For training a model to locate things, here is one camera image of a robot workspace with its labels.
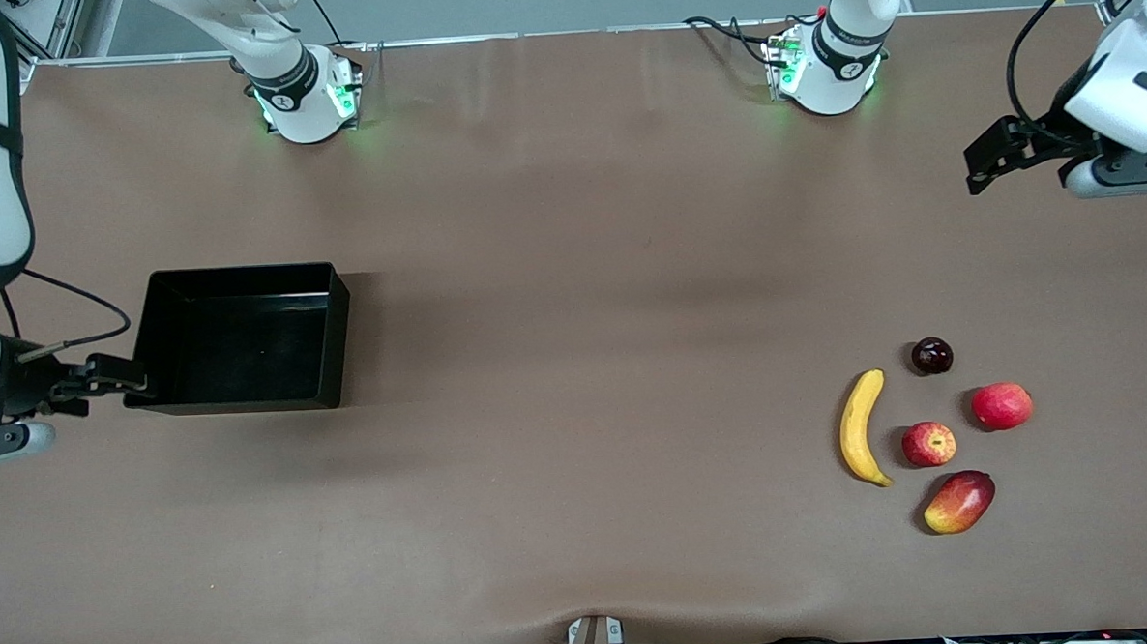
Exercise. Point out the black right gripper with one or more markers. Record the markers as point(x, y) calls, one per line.
point(21, 385)

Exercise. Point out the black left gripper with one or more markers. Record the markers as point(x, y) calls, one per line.
point(1050, 137)

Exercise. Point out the black rectangular plastic box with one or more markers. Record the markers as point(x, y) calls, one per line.
point(245, 346)

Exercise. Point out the yellow banana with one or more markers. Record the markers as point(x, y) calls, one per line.
point(857, 435)

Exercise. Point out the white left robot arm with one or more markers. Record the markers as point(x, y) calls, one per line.
point(1130, 94)

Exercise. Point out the dark purple plum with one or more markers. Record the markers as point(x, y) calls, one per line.
point(932, 356)

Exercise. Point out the plain red apple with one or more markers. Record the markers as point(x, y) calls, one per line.
point(1003, 407)

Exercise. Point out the red apple with yellow patch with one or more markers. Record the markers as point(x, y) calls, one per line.
point(929, 444)

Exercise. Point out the red and yellow mango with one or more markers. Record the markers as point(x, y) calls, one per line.
point(959, 504)

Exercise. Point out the brown table cover mat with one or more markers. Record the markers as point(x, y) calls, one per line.
point(573, 312)

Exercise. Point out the metal table edge clamp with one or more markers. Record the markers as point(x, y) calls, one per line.
point(594, 640)

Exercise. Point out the aluminium frame profile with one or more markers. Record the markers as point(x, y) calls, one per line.
point(48, 35)

